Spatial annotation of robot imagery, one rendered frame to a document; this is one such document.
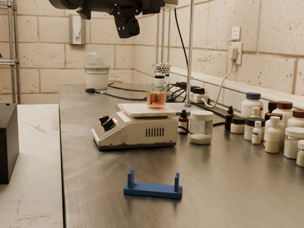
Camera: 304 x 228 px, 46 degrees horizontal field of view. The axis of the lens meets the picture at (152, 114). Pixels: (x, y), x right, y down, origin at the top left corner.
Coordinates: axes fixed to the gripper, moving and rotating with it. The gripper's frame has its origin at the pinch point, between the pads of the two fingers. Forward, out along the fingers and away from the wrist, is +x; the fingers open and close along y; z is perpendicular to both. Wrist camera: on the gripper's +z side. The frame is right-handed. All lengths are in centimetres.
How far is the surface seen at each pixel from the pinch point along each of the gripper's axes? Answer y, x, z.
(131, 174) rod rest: 24.7, -20.5, 31.4
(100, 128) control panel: -5.8, -11.3, 31.0
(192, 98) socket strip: -46, 54, 34
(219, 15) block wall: -42, 64, -2
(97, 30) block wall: -227, 96, 1
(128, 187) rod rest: 24.8, -21.2, 33.5
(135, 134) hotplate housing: 3.4, -6.7, 31.0
